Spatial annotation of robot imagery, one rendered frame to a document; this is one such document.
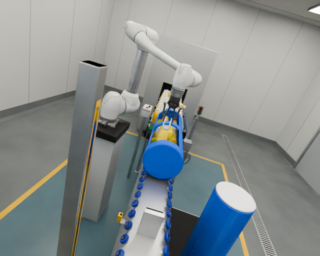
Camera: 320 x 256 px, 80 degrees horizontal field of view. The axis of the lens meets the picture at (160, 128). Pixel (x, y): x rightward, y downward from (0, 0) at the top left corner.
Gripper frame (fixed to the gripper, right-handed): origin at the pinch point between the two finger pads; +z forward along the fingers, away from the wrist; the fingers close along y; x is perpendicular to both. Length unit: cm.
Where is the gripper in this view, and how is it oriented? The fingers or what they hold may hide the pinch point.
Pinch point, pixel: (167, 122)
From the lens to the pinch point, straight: 136.6
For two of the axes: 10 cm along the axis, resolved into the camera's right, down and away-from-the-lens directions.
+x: 0.9, -3.7, 9.2
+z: -2.8, 8.8, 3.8
